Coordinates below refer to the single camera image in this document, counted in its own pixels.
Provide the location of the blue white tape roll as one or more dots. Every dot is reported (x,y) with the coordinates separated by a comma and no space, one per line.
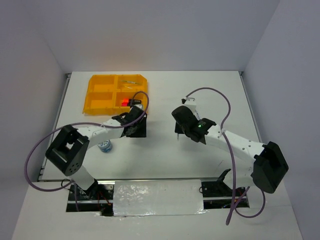
(105,146)

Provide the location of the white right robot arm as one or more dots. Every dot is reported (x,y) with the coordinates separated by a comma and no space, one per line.
(268,164)

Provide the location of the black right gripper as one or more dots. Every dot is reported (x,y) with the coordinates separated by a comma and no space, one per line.
(178,129)

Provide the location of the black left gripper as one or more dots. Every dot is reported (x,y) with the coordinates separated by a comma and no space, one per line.
(142,132)

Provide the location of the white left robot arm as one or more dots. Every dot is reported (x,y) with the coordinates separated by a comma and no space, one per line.
(68,149)

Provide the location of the black orange-tip highlighter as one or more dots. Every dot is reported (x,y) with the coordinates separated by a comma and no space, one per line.
(132,101)

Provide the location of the black pink-tip highlighter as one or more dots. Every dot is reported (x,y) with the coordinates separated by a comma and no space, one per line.
(126,105)

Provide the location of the silver foil panel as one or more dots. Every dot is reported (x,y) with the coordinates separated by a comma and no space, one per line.
(157,198)

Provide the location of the orange four-compartment plastic bin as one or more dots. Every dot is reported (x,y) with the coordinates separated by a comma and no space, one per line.
(105,94)

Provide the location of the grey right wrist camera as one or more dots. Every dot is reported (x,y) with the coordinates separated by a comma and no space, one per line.
(189,102)

